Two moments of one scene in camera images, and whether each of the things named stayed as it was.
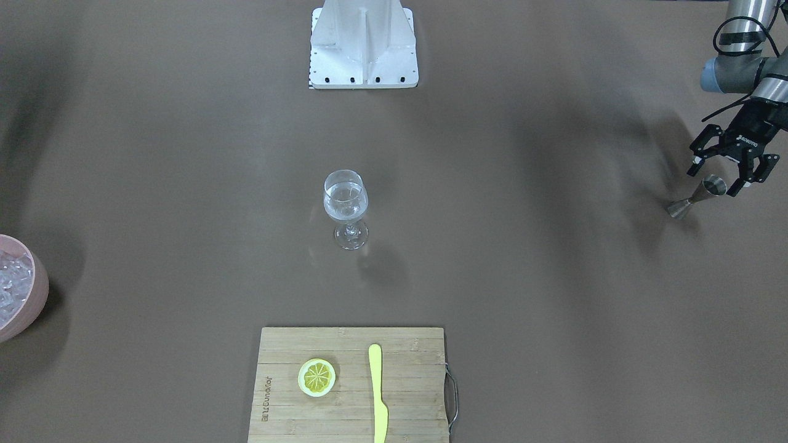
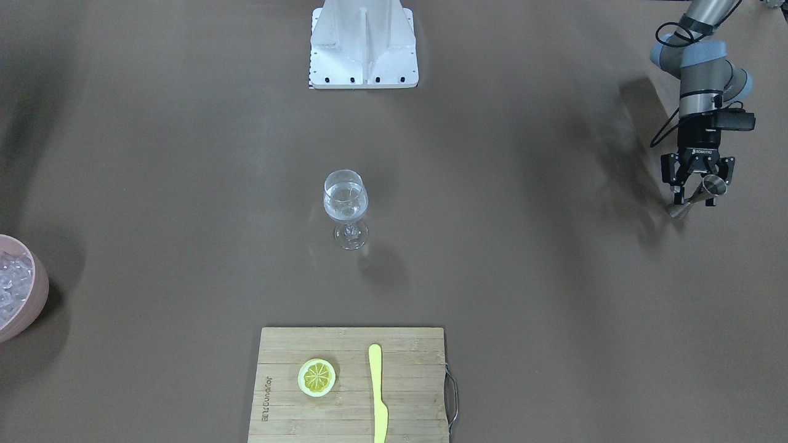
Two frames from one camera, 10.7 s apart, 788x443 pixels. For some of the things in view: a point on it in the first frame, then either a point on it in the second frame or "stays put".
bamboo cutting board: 413,381 stays put
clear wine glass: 346,198 stays put
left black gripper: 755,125 → 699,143
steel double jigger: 711,186 stays put
